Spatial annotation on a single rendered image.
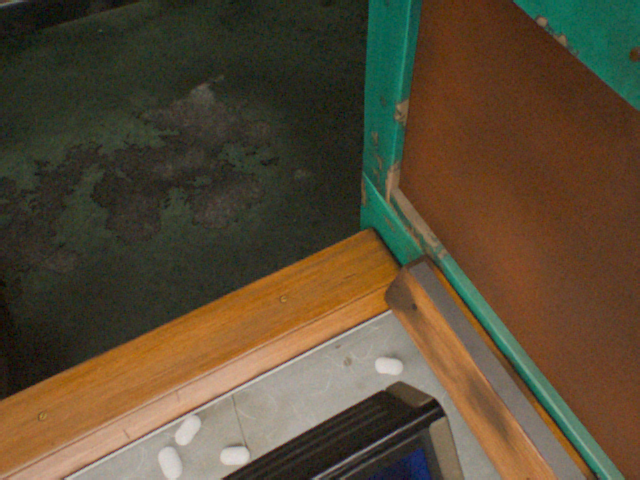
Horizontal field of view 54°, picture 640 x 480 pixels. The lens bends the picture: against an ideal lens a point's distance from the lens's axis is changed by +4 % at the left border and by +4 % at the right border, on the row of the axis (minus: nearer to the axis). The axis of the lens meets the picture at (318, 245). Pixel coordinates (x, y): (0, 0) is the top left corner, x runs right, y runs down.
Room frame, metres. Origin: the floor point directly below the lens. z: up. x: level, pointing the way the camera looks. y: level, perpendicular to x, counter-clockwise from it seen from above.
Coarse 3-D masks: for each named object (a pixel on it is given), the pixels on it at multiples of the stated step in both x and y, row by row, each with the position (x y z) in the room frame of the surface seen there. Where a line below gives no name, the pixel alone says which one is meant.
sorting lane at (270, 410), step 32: (384, 320) 0.33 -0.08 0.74; (320, 352) 0.30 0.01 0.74; (352, 352) 0.29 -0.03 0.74; (384, 352) 0.29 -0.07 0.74; (416, 352) 0.29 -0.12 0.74; (256, 384) 0.26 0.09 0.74; (288, 384) 0.26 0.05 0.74; (320, 384) 0.25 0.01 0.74; (352, 384) 0.25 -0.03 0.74; (384, 384) 0.25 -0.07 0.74; (416, 384) 0.25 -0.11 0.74; (224, 416) 0.22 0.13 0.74; (256, 416) 0.22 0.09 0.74; (288, 416) 0.22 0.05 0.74; (320, 416) 0.21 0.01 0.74; (448, 416) 0.20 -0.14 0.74; (128, 448) 0.20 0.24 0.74; (160, 448) 0.19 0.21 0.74; (192, 448) 0.19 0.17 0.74; (224, 448) 0.19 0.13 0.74; (256, 448) 0.18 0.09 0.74; (480, 448) 0.17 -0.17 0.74
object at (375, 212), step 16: (368, 192) 0.49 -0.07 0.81; (368, 208) 0.49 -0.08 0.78; (384, 208) 0.45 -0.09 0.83; (368, 224) 0.49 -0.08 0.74; (384, 224) 0.45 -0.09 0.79; (400, 224) 0.42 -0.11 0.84; (384, 240) 0.45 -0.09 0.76; (400, 240) 0.42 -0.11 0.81; (400, 256) 0.41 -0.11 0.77; (416, 256) 0.38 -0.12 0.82
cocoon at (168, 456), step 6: (162, 450) 0.19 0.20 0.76; (168, 450) 0.18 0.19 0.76; (174, 450) 0.19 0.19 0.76; (162, 456) 0.18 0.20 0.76; (168, 456) 0.18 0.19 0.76; (174, 456) 0.18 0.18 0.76; (162, 462) 0.17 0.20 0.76; (168, 462) 0.17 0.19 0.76; (174, 462) 0.17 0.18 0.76; (180, 462) 0.17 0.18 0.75; (162, 468) 0.17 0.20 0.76; (168, 468) 0.17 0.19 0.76; (174, 468) 0.16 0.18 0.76; (180, 468) 0.17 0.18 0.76; (168, 474) 0.16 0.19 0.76; (174, 474) 0.16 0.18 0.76
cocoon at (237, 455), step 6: (228, 450) 0.18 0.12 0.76; (234, 450) 0.18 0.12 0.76; (240, 450) 0.18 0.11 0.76; (246, 450) 0.18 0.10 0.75; (222, 456) 0.17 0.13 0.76; (228, 456) 0.17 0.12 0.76; (234, 456) 0.17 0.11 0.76; (240, 456) 0.17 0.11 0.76; (246, 456) 0.17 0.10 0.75; (228, 462) 0.17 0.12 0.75; (234, 462) 0.17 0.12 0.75; (240, 462) 0.17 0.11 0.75
